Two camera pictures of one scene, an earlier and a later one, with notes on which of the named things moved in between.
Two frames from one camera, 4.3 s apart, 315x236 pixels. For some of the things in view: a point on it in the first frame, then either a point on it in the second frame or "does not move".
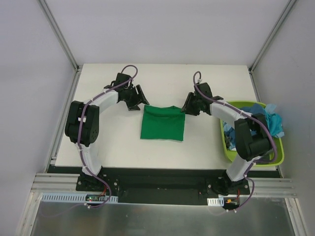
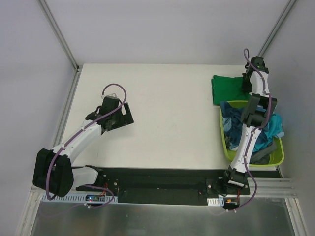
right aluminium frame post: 254,63 does not move
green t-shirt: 163,123 -> 228,89
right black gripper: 193,104 -> 246,84
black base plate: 166,187 does not move
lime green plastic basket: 231,155 does not move
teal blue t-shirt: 274,121 does not move
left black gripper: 134,96 -> 125,116
